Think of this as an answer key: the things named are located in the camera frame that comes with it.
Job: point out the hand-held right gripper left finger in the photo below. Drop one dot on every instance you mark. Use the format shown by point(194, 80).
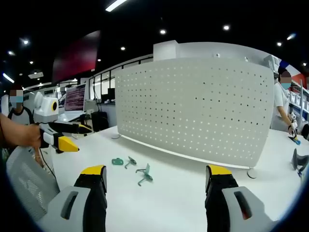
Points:
point(72, 205)

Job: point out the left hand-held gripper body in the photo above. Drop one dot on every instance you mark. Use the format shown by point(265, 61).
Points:
point(46, 108)

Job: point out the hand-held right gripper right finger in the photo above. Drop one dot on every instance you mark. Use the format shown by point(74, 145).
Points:
point(231, 207)

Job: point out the green hook assembly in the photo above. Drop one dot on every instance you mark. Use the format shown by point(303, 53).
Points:
point(145, 169)
point(131, 161)
point(117, 161)
point(146, 178)

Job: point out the white perforated mounting plate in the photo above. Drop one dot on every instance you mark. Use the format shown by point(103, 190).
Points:
point(193, 111)

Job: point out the person's left hand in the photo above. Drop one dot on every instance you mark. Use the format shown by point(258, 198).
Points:
point(29, 135)

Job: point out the computer monitor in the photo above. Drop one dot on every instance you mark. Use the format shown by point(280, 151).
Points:
point(75, 97)

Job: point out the black office chair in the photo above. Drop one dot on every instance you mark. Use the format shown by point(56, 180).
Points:
point(99, 122)

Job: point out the grey mesh chair back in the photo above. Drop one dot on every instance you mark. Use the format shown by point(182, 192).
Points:
point(29, 178)

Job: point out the grey stand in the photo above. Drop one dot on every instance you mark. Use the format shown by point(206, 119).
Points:
point(299, 160)

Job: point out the small blue object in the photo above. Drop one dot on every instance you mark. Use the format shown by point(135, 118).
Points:
point(297, 141)

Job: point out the white box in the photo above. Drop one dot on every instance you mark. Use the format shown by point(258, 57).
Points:
point(165, 50)

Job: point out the shelf of white boxes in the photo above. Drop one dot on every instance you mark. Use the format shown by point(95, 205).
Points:
point(300, 99)

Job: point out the white desk partition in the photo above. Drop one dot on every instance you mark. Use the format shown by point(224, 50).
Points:
point(224, 52)

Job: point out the dark red wall panel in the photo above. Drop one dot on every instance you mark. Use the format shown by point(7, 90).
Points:
point(77, 55)

